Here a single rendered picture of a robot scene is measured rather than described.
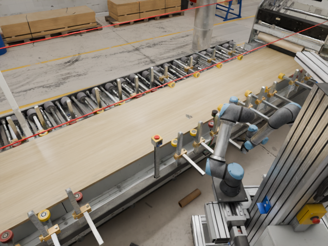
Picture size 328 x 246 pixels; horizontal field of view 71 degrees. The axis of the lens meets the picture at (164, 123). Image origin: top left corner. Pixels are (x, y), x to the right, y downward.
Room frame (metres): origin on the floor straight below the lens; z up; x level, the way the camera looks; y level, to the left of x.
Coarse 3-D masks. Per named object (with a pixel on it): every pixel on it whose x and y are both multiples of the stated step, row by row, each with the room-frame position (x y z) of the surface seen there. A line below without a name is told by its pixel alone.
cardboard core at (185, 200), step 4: (192, 192) 1.54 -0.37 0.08; (196, 192) 1.53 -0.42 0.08; (200, 192) 1.55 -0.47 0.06; (188, 196) 1.48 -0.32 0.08; (192, 196) 1.48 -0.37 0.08; (196, 196) 1.50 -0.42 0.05; (184, 200) 1.43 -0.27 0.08; (188, 200) 1.43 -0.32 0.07; (180, 204) 1.41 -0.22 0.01; (184, 204) 1.39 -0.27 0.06
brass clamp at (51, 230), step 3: (54, 225) 0.76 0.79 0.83; (57, 225) 0.76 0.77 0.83; (51, 228) 0.73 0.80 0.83; (54, 228) 0.73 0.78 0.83; (57, 228) 0.73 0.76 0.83; (48, 231) 0.71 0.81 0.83; (51, 231) 0.71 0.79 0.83; (54, 231) 0.71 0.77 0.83; (57, 231) 0.72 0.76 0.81; (60, 231) 0.73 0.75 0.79; (51, 234) 0.69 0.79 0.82; (39, 237) 0.67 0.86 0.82; (42, 237) 0.67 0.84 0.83; (45, 237) 0.67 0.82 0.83; (48, 237) 0.68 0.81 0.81; (51, 237) 0.69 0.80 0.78; (42, 240) 0.66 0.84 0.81; (45, 240) 0.66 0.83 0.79
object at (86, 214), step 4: (80, 204) 0.92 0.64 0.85; (84, 212) 0.85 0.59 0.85; (84, 216) 0.82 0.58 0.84; (88, 216) 0.82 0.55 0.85; (88, 220) 0.79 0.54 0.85; (92, 224) 0.76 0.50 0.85; (92, 228) 0.73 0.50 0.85; (96, 232) 0.71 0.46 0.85; (96, 236) 0.68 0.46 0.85; (100, 236) 0.68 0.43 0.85; (100, 240) 0.65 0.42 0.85; (100, 244) 0.63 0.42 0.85
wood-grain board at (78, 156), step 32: (224, 64) 3.26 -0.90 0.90; (256, 64) 3.29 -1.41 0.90; (288, 64) 3.32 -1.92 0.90; (160, 96) 2.36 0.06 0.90; (192, 96) 2.38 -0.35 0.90; (224, 96) 2.40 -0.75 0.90; (64, 128) 1.72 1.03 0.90; (96, 128) 1.74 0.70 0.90; (128, 128) 1.75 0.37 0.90; (160, 128) 1.77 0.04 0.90; (192, 128) 1.78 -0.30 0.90; (0, 160) 1.29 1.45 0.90; (32, 160) 1.30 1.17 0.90; (64, 160) 1.31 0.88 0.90; (96, 160) 1.32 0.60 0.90; (128, 160) 1.33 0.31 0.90; (0, 192) 0.97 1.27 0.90; (32, 192) 0.98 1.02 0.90; (64, 192) 0.99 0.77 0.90; (0, 224) 0.72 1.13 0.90
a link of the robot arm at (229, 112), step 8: (224, 104) 1.33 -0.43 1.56; (232, 104) 1.33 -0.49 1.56; (224, 112) 1.27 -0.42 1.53; (232, 112) 1.26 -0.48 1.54; (240, 112) 1.25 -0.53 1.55; (224, 120) 1.23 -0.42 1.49; (232, 120) 1.23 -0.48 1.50; (224, 128) 1.20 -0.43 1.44; (224, 136) 1.16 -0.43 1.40; (216, 144) 1.14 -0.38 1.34; (224, 144) 1.12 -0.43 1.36; (216, 152) 1.09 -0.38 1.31; (224, 152) 1.09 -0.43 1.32; (208, 160) 1.06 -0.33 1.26; (216, 160) 1.04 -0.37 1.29; (224, 160) 1.05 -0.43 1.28; (208, 168) 1.00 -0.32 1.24; (216, 168) 1.00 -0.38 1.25; (224, 168) 0.99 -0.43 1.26; (216, 176) 0.97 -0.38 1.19
